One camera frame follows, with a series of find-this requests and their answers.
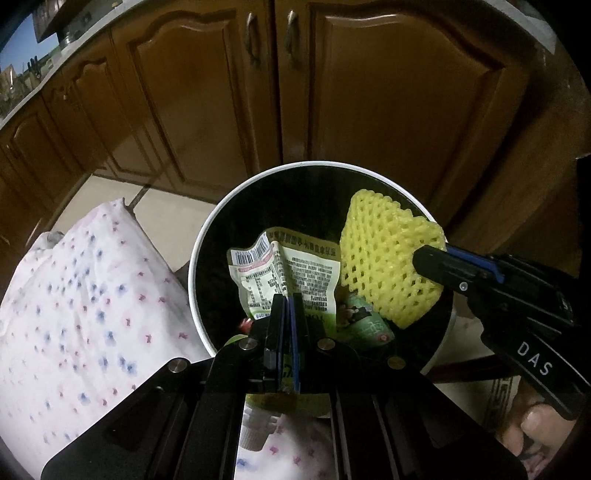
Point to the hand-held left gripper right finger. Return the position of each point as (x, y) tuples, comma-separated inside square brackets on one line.
[(299, 332)]

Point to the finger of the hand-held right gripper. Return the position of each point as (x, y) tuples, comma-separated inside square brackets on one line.
[(480, 264), (443, 272)]

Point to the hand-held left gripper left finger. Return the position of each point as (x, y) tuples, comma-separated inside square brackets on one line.
[(276, 332)]

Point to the white green snack wrapper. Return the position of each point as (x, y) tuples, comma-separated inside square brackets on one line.
[(304, 272)]

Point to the yellow foam fruit net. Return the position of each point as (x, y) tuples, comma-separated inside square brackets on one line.
[(383, 249)]

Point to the silver green snack wrapper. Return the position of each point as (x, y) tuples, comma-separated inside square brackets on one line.
[(364, 325)]

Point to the white round bin black inside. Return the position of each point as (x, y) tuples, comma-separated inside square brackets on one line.
[(196, 300)]

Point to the person's right hand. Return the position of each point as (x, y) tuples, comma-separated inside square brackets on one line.
[(538, 429)]

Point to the patterned floor mat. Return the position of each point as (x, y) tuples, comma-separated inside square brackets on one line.
[(501, 397)]

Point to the brown wooden kitchen cabinets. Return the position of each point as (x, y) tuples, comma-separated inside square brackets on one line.
[(392, 115)]

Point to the white flower-print cloth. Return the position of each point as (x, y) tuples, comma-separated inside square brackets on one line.
[(92, 300)]

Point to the white kitchen countertop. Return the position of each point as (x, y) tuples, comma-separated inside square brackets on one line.
[(69, 48)]

